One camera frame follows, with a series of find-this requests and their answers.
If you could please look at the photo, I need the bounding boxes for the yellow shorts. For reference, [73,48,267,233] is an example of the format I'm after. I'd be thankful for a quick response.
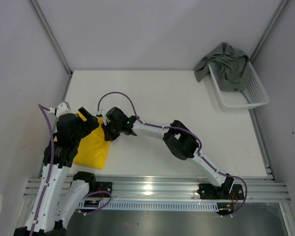
[53,111,110,170]

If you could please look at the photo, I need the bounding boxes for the grey shorts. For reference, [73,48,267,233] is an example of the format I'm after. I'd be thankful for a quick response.
[194,42,249,91]

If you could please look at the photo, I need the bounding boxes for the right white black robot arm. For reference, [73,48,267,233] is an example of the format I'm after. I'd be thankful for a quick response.
[99,107,234,199]

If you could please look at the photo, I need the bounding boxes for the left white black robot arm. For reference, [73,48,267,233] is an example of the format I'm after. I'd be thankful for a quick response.
[14,102,99,236]

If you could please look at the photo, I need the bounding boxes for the white plastic basket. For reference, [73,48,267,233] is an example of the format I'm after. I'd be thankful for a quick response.
[208,63,269,111]

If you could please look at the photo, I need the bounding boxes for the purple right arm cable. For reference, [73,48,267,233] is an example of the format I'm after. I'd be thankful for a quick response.
[97,91,248,218]

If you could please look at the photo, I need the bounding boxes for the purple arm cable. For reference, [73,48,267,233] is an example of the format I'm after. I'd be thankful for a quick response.
[29,104,112,234]
[97,91,248,218]

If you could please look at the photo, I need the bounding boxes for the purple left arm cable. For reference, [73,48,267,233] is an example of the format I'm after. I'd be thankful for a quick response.
[29,104,112,234]

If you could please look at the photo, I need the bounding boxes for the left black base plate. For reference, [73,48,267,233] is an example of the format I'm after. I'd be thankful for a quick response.
[94,181,113,198]

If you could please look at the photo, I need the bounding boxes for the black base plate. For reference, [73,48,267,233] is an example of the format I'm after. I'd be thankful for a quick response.
[197,183,244,200]
[94,181,113,198]

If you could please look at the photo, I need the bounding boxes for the white slotted cable duct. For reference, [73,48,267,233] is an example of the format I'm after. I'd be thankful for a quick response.
[76,199,219,211]

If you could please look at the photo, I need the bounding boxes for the left aluminium frame post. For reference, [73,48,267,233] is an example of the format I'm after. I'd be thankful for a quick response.
[28,0,73,77]

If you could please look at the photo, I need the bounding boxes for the aluminium frame post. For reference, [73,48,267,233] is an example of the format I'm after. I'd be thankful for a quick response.
[28,0,73,77]
[250,0,293,63]

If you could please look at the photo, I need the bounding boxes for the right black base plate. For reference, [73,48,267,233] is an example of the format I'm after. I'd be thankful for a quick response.
[197,183,244,200]

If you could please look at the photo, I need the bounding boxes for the aluminium mounting rail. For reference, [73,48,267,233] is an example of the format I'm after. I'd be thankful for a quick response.
[23,175,291,203]

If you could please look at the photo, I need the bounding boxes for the right aluminium frame post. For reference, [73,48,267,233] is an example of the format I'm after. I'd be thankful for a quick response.
[250,0,293,63]

